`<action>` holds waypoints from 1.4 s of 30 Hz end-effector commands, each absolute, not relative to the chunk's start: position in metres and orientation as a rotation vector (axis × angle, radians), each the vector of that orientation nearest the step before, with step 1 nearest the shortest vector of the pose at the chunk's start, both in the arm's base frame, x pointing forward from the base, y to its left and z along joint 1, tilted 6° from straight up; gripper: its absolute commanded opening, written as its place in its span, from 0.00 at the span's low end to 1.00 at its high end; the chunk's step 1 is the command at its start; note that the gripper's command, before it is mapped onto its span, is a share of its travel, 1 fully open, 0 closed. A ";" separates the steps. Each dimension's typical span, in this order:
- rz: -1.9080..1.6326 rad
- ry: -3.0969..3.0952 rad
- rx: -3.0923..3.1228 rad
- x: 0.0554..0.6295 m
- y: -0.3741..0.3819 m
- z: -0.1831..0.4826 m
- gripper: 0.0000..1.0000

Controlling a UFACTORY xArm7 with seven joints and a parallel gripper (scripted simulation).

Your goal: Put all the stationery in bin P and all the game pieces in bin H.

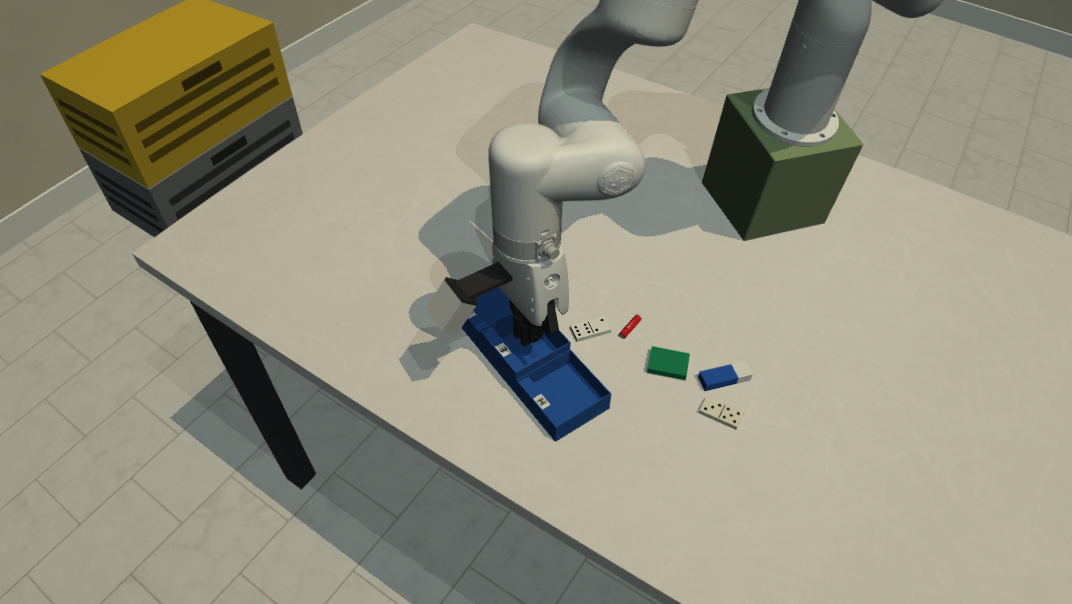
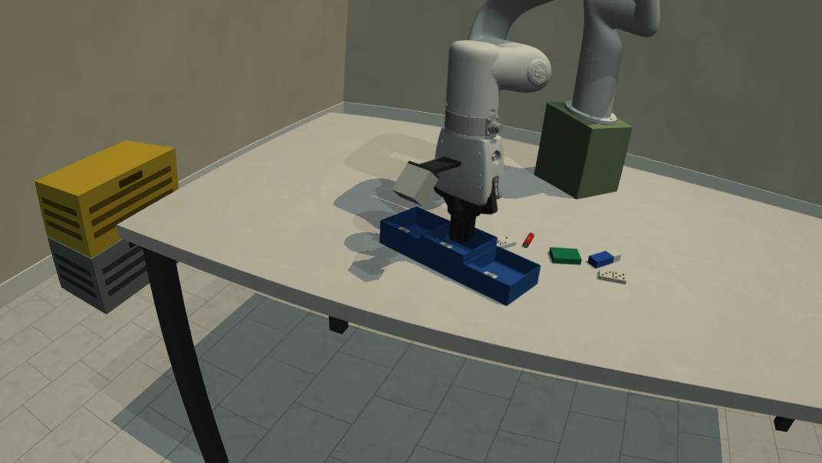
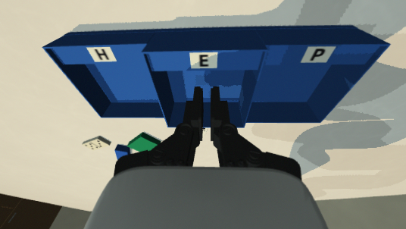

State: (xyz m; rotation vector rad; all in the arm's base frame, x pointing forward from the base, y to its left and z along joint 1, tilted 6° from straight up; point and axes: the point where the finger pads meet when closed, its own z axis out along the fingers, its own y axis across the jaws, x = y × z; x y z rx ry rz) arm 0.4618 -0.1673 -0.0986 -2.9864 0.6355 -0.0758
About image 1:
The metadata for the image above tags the red aaa battery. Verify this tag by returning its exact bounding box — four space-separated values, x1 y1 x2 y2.
619 314 642 339

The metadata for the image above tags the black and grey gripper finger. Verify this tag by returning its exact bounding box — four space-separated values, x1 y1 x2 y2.
520 299 559 347
509 299 524 339

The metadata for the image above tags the grey and cream domino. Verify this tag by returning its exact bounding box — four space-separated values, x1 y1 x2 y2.
699 396 744 430

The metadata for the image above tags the blue rack of bins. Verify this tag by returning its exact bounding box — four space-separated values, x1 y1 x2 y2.
462 288 611 442

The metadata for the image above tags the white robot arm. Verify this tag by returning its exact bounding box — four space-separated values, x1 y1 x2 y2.
425 0 872 335

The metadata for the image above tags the white domino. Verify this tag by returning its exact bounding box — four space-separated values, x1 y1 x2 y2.
570 316 611 342

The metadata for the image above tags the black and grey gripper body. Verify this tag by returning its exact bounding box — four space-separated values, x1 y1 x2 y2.
492 241 569 326

